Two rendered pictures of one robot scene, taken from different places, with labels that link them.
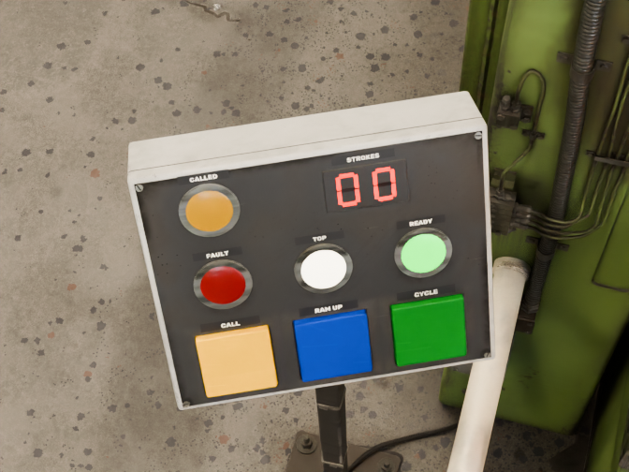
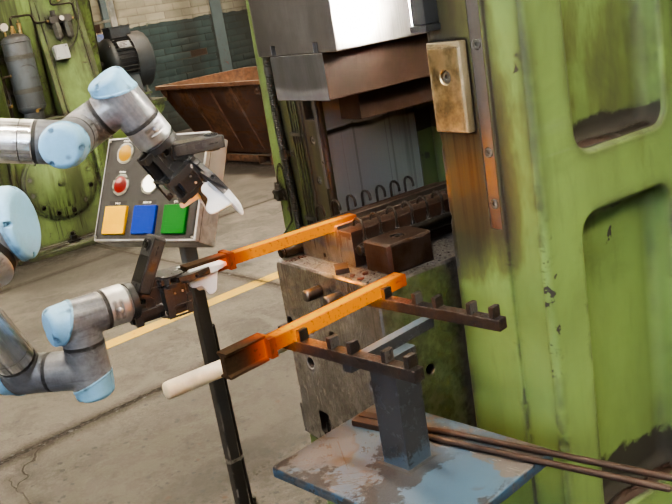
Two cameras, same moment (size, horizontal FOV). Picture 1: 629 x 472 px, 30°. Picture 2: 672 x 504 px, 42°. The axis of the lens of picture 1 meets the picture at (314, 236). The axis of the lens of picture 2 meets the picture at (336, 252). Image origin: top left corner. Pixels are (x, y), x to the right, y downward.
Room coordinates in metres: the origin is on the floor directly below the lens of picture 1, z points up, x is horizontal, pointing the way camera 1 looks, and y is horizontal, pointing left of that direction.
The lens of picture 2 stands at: (-0.99, -1.69, 1.47)
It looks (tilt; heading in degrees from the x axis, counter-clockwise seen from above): 16 degrees down; 37
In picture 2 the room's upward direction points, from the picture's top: 9 degrees counter-clockwise
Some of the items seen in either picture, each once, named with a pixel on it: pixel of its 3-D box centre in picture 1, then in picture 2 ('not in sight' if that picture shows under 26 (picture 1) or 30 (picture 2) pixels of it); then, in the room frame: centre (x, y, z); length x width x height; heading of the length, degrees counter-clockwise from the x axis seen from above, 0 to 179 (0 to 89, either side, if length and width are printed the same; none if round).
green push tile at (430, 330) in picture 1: (428, 328); (175, 219); (0.48, -0.11, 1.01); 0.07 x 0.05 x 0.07; 95
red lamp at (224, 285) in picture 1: (223, 285); (120, 184); (0.51, 0.09, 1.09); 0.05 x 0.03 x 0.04; 70
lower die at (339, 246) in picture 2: not in sight; (398, 216); (0.69, -0.63, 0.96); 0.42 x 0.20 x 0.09; 160
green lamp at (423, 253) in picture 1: (423, 253); not in sight; (0.53, -0.11, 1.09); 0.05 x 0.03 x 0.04; 70
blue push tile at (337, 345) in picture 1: (332, 344); (145, 220); (0.48, -0.01, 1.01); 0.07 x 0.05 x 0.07; 95
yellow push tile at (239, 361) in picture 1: (237, 359); (116, 220); (0.47, 0.09, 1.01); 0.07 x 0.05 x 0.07; 95
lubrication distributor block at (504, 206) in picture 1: (504, 210); not in sight; (0.73, -0.25, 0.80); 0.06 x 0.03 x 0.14; 70
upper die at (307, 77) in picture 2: not in sight; (376, 60); (0.69, -0.63, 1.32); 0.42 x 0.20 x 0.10; 160
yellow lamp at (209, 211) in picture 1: (209, 210); (125, 153); (0.55, 0.10, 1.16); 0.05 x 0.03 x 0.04; 70
